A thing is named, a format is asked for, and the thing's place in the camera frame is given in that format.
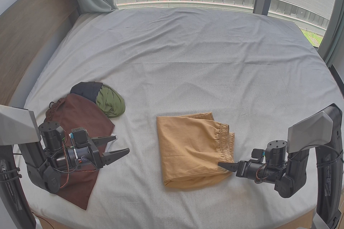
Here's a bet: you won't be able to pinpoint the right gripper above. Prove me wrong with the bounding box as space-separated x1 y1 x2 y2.
235 160 261 178

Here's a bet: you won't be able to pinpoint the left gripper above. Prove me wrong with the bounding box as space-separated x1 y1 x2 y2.
66 135 130 170

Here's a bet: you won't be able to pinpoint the tan shorts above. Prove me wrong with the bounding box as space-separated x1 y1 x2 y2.
156 113 236 190

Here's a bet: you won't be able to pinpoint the bed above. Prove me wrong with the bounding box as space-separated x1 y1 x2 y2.
0 0 344 229

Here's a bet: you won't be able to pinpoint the brown shorts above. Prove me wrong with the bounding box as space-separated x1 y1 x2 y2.
45 94 116 211

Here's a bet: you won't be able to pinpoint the green garment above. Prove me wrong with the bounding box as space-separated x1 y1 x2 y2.
95 84 126 118

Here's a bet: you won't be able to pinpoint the black garment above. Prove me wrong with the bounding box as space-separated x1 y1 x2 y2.
70 81 103 104

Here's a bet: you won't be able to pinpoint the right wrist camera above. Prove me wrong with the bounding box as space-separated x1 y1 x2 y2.
251 148 267 163

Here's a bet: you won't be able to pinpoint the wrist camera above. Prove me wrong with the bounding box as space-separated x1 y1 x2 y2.
70 128 89 148
251 148 267 163

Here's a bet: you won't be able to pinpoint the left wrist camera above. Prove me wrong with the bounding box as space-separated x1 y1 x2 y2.
70 128 89 148

